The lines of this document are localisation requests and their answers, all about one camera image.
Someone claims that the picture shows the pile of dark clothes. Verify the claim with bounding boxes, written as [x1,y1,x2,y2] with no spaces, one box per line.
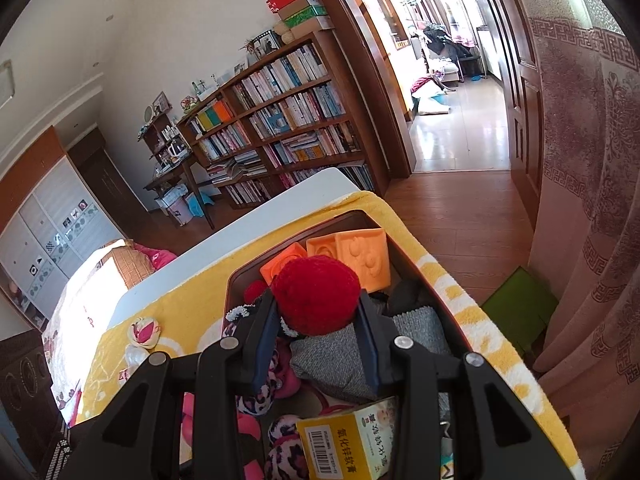
[420,20,481,61]

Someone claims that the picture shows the panelled wooden door leaf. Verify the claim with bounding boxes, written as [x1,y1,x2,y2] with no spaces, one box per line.
[492,0,546,231]

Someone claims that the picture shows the green gift box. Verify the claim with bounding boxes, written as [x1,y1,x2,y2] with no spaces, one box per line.
[282,6,328,28]

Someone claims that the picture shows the yellow printed towel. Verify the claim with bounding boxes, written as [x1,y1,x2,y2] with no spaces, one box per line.
[75,190,586,480]

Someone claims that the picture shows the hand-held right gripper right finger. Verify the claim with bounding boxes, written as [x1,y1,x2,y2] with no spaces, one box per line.
[354,290,576,480]

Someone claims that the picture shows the blue plastic stool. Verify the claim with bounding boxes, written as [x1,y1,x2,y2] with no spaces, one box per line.
[186,192,216,218]

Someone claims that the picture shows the leopard print sock ball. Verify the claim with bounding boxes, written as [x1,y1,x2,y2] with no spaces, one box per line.
[264,414,311,480]

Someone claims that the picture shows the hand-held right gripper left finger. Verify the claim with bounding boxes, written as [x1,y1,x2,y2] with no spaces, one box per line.
[57,290,281,480]

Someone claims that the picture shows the dark red container box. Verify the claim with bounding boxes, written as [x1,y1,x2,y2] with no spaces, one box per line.
[222,210,481,480]

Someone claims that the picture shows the small light orange toy block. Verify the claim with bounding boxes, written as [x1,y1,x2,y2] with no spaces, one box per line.
[306,228,390,293]

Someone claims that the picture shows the leopard print sock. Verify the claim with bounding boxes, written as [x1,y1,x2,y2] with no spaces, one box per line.
[235,375,281,418]

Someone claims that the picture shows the wooden desk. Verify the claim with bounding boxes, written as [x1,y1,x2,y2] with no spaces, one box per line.
[144,157,216,231]

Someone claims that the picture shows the dark wooden door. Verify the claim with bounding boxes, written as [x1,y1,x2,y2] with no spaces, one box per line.
[67,142,151,241]

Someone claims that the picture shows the wooden desk shelf unit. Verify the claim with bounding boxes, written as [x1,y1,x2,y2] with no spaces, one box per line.
[139,110,188,171]

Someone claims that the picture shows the green flat board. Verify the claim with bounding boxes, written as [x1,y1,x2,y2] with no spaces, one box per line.
[480,266,560,356]

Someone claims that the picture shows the wooden door frame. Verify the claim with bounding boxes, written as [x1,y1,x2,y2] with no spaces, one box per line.
[295,0,416,181]

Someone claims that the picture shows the brown gift box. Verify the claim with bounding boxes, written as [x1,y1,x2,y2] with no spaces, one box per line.
[277,0,321,21]

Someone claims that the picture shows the pink pillow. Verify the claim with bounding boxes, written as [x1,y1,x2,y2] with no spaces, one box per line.
[132,242,178,271]

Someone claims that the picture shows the white storage bin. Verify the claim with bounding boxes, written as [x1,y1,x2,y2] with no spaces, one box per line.
[167,195,193,226]

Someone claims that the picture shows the mauve patterned curtain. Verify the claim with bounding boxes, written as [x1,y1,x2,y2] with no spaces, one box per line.
[525,0,640,480]

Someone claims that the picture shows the rows of books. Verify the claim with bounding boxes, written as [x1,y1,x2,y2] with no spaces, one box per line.
[187,45,373,206]

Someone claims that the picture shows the large red pompom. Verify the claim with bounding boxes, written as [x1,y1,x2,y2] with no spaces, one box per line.
[271,255,362,337]

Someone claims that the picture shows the dark carved cabinet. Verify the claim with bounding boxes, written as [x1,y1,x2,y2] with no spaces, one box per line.
[0,330,68,480]

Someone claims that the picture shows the large red-orange toy block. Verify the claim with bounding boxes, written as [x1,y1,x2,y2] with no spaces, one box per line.
[260,242,307,286]

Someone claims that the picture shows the yellow medicine box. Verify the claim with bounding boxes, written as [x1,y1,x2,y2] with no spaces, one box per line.
[296,396,401,480]

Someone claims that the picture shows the clear plastic bag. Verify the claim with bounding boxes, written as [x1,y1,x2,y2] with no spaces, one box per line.
[122,342,151,368]

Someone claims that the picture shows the white sliding wardrobe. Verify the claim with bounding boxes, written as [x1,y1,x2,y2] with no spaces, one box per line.
[0,160,128,321]

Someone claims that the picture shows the white and pink sock ball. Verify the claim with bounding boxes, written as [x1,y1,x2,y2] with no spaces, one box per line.
[127,316,162,350]

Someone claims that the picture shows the white table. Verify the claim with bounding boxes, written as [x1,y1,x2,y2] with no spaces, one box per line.
[107,167,361,331]

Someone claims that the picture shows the film strip photo frame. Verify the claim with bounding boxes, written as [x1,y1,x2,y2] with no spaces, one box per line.
[250,30,282,56]

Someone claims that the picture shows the wooden bookshelf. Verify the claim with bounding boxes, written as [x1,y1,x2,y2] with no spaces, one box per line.
[177,30,391,211]

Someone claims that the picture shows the pink foam curler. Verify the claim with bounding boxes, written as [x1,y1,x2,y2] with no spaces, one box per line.
[275,342,303,398]
[181,392,261,466]

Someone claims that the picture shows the orange checked blanket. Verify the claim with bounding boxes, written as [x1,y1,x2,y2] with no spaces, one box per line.
[102,247,153,291]

